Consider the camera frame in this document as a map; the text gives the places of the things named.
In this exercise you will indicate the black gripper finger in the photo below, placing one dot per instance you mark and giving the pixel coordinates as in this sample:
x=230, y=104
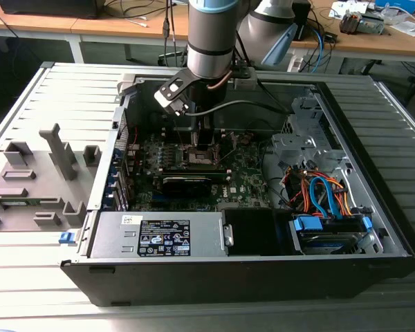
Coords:
x=207, y=133

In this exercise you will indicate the metal CPU locking lever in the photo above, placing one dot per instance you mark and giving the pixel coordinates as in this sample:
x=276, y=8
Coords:
x=180, y=136
x=229, y=148

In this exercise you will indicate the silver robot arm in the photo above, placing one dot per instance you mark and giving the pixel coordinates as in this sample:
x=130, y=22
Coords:
x=211, y=41

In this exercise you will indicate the CPU socket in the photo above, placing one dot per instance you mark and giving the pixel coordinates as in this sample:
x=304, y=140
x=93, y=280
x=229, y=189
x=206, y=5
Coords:
x=193, y=157

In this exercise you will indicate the CPU cooler heatsink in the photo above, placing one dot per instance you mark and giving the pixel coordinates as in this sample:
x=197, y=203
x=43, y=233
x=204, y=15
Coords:
x=349, y=22

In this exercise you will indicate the round coin cell battery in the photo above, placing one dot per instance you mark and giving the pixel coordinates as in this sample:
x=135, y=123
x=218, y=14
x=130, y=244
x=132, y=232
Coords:
x=246, y=138

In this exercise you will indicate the green RAM stick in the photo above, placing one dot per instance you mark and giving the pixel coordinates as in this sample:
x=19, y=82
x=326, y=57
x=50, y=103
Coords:
x=17, y=202
x=218, y=175

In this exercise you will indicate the green motherboard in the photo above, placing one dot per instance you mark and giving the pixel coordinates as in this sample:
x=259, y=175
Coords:
x=242, y=173

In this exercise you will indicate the black chair base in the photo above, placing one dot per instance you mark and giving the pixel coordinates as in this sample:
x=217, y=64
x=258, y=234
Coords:
x=173, y=55

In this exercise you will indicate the silver metal drive cage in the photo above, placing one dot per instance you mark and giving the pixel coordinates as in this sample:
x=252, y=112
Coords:
x=297, y=145

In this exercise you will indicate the small black upright box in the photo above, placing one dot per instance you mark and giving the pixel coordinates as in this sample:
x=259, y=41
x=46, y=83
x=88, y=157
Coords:
x=301, y=20

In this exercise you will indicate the silver power supply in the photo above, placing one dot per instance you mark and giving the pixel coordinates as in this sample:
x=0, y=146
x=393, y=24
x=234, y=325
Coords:
x=110, y=235

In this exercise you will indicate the black grey PC case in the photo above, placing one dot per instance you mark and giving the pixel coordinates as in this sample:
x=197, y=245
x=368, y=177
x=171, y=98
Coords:
x=193, y=283

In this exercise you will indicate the grey parts rack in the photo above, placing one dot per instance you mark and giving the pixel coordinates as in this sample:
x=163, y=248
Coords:
x=48, y=173

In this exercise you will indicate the hard disk with blue carrier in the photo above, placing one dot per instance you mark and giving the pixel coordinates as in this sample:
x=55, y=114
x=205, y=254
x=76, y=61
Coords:
x=328, y=243

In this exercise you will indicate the white paper sheet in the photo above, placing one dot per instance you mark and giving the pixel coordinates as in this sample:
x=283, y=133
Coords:
x=342, y=8

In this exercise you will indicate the wooden desk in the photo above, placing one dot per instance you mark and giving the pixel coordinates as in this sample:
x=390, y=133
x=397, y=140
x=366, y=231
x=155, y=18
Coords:
x=55, y=26
x=366, y=43

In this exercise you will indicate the blue plastic latch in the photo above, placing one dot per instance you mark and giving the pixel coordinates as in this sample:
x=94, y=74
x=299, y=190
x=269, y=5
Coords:
x=66, y=238

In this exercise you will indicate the black computer box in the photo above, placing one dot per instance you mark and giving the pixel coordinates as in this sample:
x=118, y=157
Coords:
x=48, y=8

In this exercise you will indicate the grey drive unit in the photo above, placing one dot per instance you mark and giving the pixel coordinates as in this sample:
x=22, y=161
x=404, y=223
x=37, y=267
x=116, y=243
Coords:
x=371, y=25

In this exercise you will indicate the clear plastic bag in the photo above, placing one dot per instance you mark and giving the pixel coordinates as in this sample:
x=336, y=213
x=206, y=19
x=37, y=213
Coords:
x=406, y=26

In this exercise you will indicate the blue cardboard box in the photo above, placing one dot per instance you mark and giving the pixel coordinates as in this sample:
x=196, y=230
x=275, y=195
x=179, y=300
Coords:
x=397, y=4

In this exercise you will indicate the white depth camera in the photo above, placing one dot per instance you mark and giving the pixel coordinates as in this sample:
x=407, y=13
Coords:
x=166, y=98

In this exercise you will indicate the grey case corner bracket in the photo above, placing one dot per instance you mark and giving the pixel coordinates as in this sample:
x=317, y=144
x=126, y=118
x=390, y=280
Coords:
x=126, y=84

